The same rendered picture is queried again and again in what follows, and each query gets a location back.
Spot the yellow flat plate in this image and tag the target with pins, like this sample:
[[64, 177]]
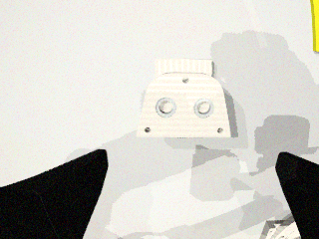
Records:
[[315, 24]]

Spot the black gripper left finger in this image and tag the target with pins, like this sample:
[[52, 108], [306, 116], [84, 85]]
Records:
[[56, 204]]

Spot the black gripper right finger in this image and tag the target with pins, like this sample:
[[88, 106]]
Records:
[[299, 179]]

